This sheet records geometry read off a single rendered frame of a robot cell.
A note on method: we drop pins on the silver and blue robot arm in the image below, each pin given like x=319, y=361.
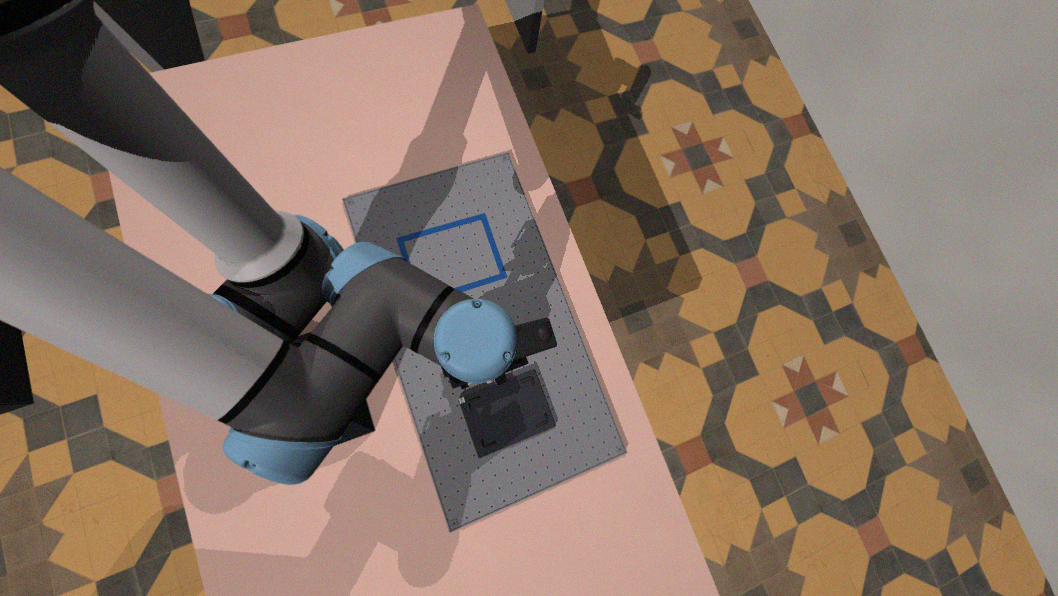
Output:
x=68, y=282

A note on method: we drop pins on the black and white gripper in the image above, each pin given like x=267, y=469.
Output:
x=456, y=382

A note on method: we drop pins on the blue tape outline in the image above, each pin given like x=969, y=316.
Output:
x=490, y=237

